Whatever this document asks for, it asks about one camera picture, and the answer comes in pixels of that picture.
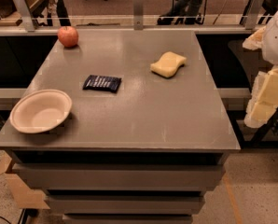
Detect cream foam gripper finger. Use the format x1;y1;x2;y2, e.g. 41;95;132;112
243;27;266;50
244;65;278;128

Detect dark blue rxbar wrapper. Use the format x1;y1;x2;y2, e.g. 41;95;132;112
82;75;121;93

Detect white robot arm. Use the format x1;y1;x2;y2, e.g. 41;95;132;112
243;10;278;128

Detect red apple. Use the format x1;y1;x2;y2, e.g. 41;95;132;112
58;26;78;48

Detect black office chair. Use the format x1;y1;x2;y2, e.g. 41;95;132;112
157;0;203;25

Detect yellow sponge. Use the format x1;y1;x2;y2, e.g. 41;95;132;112
150;51;187;78

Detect grey drawer cabinet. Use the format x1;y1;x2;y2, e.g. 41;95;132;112
0;29;239;224

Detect white paper bowl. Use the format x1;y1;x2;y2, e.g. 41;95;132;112
10;90;72;133

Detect cardboard piece on floor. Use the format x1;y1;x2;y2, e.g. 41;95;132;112
0;154;49;210

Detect metal glass barrier rail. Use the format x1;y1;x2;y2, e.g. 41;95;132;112
0;0;278;32

